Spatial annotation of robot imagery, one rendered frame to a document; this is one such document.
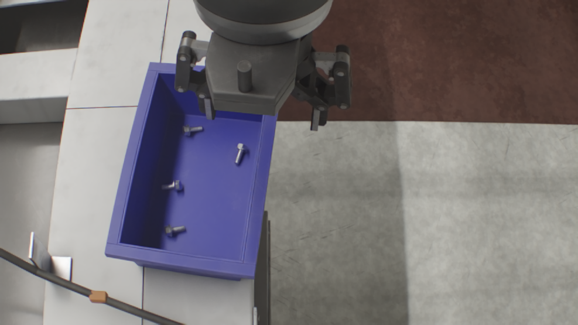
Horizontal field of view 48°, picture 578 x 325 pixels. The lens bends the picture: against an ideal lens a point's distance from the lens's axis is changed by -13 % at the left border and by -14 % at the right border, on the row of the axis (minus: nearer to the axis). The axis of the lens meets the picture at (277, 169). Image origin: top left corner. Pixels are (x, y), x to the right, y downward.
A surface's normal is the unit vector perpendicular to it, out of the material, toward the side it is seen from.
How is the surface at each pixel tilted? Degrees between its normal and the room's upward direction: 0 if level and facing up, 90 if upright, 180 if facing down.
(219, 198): 0
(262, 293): 0
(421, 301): 0
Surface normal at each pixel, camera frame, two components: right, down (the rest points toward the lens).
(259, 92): 0.01, -0.46
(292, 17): 0.40, 0.81
